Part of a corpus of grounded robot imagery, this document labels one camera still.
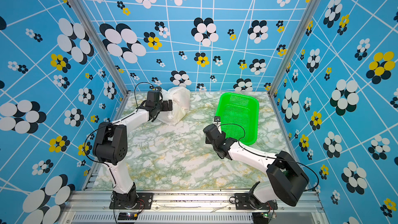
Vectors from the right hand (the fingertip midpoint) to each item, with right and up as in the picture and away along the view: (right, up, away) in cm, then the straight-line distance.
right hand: (212, 132), depth 88 cm
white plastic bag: (-21, +21, +15) cm, 33 cm away
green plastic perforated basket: (+20, +9, +20) cm, 30 cm away
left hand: (-29, +18, +11) cm, 36 cm away
